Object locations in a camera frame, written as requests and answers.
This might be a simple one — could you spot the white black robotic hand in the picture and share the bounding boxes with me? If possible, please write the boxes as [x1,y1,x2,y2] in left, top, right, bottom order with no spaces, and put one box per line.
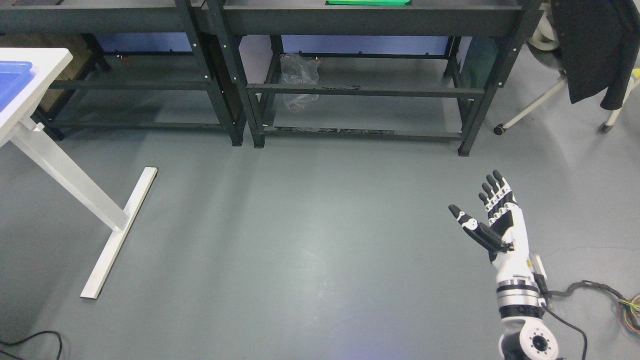
[448,170,534,283]

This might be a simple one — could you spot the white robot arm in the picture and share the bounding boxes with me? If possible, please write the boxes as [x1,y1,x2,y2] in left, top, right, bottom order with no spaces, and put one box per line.
[496,253,559,360]

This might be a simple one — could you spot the green plastic tray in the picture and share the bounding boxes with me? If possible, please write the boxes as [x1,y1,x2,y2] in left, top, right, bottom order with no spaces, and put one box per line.
[326,0,411,7]

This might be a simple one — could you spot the black metal shelf right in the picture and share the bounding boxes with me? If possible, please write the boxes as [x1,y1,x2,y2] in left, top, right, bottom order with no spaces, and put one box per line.
[203,0,542,157]

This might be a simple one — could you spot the black metal shelf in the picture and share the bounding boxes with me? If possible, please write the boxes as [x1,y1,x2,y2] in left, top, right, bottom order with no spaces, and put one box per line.
[1,0,246,146]
[203,0,542,157]

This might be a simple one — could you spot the blue plastic tray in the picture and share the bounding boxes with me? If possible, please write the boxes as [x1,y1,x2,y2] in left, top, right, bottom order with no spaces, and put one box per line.
[0,60,33,112]

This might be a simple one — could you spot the black metal shelf left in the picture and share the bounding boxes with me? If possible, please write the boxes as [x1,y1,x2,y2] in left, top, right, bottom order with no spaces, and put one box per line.
[1,0,246,146]

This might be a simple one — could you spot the white chair with black jacket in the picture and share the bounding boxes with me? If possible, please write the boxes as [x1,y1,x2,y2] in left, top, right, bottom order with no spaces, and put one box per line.
[493,0,639,136]

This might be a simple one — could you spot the clear plastic bag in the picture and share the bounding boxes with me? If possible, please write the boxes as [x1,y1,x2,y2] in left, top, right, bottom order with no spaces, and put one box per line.
[279,53,320,113]

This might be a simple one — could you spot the white table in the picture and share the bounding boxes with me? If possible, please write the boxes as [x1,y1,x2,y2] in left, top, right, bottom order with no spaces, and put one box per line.
[1,47,158,300]

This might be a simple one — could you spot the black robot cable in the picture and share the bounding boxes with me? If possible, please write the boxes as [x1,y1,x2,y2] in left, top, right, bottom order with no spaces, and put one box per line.
[542,281,640,360]

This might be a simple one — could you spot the black floor cable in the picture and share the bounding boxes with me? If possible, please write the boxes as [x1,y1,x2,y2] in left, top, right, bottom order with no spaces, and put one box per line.
[0,330,63,360]

